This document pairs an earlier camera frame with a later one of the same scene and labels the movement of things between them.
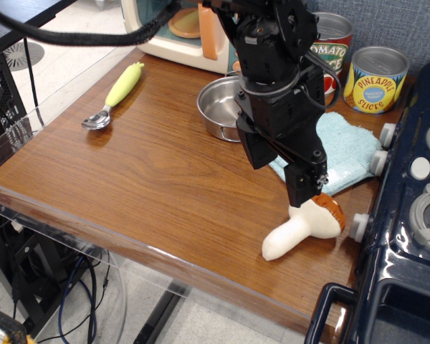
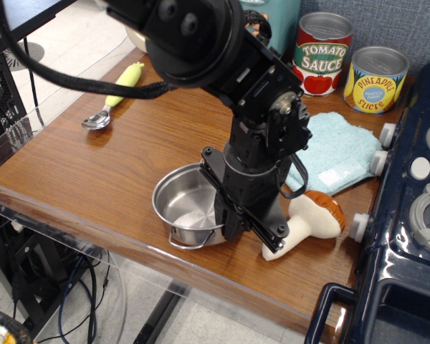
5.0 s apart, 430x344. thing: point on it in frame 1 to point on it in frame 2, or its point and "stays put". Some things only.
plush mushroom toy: [320, 216] stays put
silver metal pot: [218, 106] to [184, 199]
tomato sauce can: [335, 31] stays put
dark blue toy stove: [400, 293] stays put
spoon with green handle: [99, 120] stays put
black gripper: [285, 126] to [247, 183]
